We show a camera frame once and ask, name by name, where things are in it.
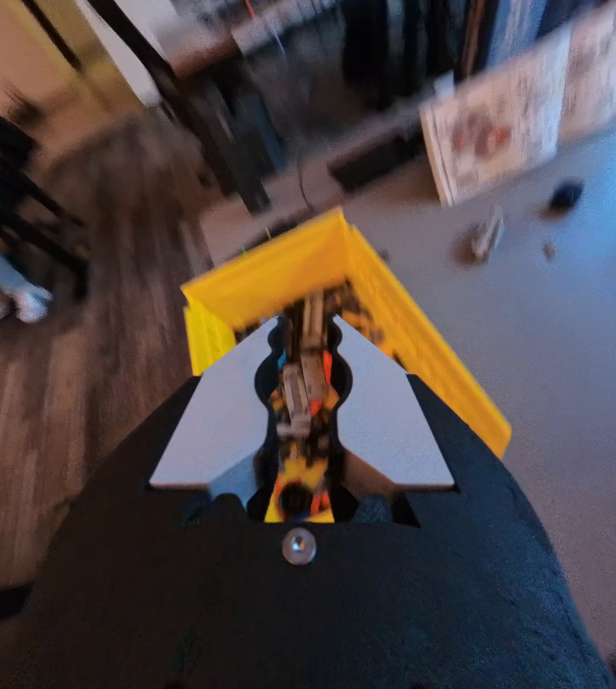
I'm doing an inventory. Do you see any pile of small toy parts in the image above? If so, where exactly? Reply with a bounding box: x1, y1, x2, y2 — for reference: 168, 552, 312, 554
235, 280, 384, 520

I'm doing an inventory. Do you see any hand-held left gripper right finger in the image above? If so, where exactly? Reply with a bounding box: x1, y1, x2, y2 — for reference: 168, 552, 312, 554
330, 315, 455, 520

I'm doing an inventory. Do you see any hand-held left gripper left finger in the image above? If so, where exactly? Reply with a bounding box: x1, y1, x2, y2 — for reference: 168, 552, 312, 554
149, 317, 283, 520

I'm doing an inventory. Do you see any dark shelf unit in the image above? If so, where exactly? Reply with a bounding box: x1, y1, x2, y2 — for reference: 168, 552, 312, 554
168, 0, 508, 116

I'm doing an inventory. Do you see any black cable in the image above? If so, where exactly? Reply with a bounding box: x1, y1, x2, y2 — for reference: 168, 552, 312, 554
294, 145, 319, 214

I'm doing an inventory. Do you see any yellow plastic bin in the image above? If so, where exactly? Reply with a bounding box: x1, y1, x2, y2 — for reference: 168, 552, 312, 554
180, 207, 512, 523

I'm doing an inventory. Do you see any open instruction booklet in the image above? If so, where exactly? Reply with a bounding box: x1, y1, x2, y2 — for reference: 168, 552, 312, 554
420, 0, 616, 206

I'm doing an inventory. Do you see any black flat box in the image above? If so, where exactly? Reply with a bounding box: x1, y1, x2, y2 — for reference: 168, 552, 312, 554
330, 129, 427, 193

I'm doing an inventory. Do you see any grey toy brick assembly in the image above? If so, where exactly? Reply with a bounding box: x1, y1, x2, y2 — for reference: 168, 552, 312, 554
468, 206, 506, 264

